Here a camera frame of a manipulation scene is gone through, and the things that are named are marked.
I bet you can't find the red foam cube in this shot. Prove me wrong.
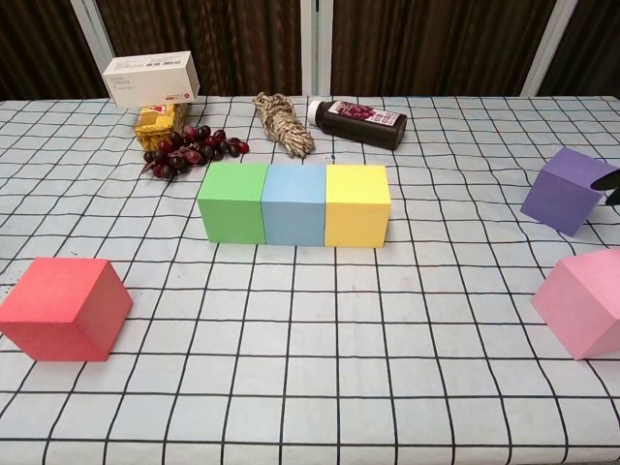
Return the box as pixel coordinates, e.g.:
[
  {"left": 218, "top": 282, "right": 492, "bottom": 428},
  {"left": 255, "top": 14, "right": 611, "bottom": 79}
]
[{"left": 0, "top": 257, "right": 135, "bottom": 363}]

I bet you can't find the grey metal partition post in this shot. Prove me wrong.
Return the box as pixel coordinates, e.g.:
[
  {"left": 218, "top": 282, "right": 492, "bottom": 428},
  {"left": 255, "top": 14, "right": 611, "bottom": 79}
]
[
  {"left": 70, "top": 0, "right": 117, "bottom": 98},
  {"left": 298, "top": 0, "right": 333, "bottom": 97},
  {"left": 520, "top": 0, "right": 580, "bottom": 97}
]

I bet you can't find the bunch of dark grapes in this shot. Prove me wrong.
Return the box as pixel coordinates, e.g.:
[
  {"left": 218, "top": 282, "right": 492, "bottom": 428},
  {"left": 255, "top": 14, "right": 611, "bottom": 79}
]
[{"left": 141, "top": 124, "right": 251, "bottom": 181}]

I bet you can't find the yellow snack box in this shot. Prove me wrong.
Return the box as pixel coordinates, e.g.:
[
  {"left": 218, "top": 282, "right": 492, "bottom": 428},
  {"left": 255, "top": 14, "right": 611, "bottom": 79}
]
[{"left": 134, "top": 102, "right": 189, "bottom": 151}]

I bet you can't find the white black checkered tablecloth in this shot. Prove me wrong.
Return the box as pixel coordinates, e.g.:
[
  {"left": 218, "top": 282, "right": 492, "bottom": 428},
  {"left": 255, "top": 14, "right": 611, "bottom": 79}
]
[{"left": 0, "top": 95, "right": 620, "bottom": 465}]

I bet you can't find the purple foam cube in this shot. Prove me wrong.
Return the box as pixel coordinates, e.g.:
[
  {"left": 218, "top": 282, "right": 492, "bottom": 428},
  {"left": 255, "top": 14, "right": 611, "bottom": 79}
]
[{"left": 520, "top": 146, "right": 620, "bottom": 237}]

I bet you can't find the brown pleated curtain panel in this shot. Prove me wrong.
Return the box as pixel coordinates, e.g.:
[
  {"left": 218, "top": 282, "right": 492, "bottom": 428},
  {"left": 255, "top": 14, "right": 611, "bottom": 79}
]
[
  {"left": 96, "top": 0, "right": 302, "bottom": 97},
  {"left": 0, "top": 0, "right": 106, "bottom": 101},
  {"left": 537, "top": 0, "right": 620, "bottom": 97},
  {"left": 330, "top": 0, "right": 558, "bottom": 97}
]

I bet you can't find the pink foam cube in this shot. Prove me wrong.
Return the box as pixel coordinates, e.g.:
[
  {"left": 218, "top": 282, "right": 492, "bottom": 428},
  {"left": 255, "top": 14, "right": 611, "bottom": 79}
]
[{"left": 530, "top": 247, "right": 620, "bottom": 361}]

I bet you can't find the dark grape juice bottle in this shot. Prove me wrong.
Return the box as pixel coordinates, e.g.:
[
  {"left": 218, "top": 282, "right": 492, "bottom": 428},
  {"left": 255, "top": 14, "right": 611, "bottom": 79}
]
[{"left": 306, "top": 99, "right": 408, "bottom": 151}]

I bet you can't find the green foam cube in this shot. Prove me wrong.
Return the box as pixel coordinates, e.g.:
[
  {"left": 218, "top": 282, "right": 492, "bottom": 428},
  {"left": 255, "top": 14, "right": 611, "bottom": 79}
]
[{"left": 197, "top": 162, "right": 269, "bottom": 245}]

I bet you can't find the yellow foam cube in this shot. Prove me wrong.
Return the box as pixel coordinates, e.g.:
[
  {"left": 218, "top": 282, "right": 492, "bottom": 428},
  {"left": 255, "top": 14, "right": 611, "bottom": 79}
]
[{"left": 324, "top": 164, "right": 392, "bottom": 250}]

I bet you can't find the blue foam cube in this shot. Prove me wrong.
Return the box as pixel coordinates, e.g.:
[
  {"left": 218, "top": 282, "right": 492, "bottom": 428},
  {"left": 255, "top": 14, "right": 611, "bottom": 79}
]
[{"left": 261, "top": 163, "right": 328, "bottom": 247}]

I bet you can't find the coiled beige rope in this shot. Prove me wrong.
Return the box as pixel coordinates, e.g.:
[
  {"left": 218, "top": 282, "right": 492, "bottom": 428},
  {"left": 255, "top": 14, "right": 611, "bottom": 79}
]
[{"left": 252, "top": 91, "right": 317, "bottom": 159}]

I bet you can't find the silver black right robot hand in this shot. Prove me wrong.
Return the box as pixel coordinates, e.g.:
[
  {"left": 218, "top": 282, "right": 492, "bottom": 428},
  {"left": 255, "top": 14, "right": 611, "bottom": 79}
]
[{"left": 589, "top": 169, "right": 620, "bottom": 207}]

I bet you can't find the white cardboard box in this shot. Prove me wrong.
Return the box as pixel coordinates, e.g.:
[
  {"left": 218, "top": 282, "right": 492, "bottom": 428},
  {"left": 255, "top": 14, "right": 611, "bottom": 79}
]
[{"left": 102, "top": 49, "right": 202, "bottom": 109}]

